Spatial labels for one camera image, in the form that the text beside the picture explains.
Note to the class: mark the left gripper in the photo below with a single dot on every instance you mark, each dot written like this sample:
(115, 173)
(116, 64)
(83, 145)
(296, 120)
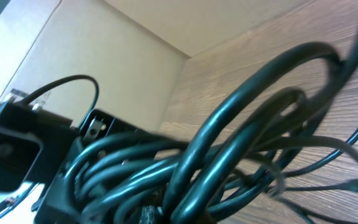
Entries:
(39, 146)

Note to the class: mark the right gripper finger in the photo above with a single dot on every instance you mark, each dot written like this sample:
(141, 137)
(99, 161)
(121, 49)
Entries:
(150, 214)

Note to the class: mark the cardboard box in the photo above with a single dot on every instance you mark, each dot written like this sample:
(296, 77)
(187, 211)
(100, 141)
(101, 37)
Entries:
(134, 49)

